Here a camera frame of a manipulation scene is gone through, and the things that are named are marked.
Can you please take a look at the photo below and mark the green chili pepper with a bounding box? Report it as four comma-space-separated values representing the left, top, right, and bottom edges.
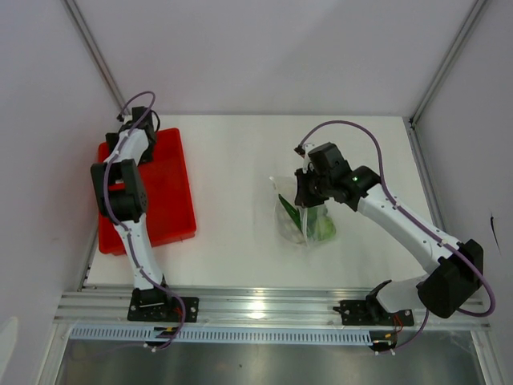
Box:
278, 194, 302, 230

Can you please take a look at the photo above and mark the clear zip top bag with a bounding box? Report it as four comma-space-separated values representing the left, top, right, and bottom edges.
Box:
269, 176, 337, 247

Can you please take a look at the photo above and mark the green round lime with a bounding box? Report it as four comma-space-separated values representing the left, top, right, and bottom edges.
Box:
308, 216, 336, 242

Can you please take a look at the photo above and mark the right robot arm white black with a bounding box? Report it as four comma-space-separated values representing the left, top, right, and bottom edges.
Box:
295, 143, 483, 324

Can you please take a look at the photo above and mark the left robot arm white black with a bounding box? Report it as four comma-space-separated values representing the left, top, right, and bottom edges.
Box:
91, 107, 174, 321

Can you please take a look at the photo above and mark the red plastic tray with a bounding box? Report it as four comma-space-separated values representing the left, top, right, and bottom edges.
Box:
99, 128, 196, 255

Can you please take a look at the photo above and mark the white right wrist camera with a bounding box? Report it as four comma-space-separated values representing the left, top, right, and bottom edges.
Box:
294, 144, 316, 158

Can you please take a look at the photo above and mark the right aluminium corner post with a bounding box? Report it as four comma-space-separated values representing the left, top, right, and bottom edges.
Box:
409, 0, 492, 124

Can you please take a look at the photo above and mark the aluminium corner post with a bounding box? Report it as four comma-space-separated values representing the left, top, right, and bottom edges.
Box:
61, 0, 126, 111
409, 0, 492, 124

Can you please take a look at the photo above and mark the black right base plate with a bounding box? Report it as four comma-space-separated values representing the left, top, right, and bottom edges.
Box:
332, 300, 414, 326

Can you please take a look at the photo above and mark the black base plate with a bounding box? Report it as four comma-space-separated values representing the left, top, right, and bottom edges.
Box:
127, 288, 200, 323
332, 300, 414, 326

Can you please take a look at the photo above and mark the left aluminium corner post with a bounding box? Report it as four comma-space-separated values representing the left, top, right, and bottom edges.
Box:
61, 0, 126, 111

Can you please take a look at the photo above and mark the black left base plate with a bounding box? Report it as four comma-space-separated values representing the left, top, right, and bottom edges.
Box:
127, 288, 200, 323

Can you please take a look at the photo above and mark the aluminium rail frame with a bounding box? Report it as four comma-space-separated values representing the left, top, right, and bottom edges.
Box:
54, 286, 492, 332

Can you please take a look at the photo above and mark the white slotted cable duct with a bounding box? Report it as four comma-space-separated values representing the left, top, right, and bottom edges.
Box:
70, 324, 373, 347

